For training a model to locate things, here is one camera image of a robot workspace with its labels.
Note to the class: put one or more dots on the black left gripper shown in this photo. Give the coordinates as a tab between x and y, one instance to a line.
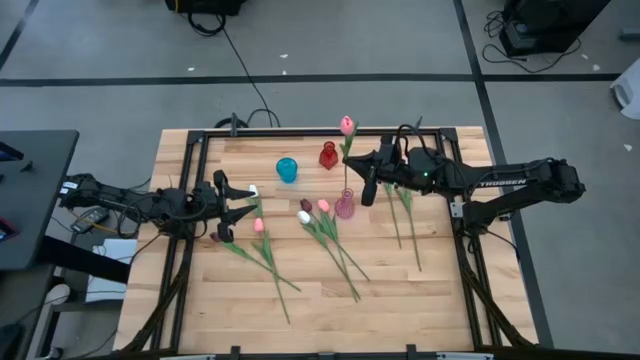
210	200

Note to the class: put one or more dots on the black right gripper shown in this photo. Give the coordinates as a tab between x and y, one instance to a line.
387	167

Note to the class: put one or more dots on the pink artificial tulip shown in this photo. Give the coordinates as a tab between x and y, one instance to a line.
323	205
347	125
258	225

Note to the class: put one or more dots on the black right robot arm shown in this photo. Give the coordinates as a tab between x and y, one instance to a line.
500	182

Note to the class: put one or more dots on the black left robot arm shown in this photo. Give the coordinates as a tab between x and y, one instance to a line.
170	205

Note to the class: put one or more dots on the red glass vase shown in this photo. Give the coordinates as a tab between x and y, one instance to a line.
328	159

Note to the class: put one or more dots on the pink glass vase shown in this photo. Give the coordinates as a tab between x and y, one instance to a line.
345	207

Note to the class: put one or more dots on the teal glass vase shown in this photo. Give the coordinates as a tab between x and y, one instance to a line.
287	171

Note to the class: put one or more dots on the white paper sheet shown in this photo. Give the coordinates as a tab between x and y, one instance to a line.
112	280

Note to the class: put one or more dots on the black power adapter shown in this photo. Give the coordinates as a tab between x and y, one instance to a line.
90	218

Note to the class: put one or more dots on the black desk crossbar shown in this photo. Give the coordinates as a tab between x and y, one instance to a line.
85	260

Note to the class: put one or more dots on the black equipment case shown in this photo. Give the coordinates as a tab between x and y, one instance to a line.
205	6

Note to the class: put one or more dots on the dark grey desk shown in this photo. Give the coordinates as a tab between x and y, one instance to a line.
35	200

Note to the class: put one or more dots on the small black desk object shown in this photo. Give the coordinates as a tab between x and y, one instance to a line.
27	166

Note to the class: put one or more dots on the white plastic object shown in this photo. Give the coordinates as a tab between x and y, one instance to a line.
631	95

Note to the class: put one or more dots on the black aluminium table frame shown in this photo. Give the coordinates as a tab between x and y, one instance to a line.
325	133

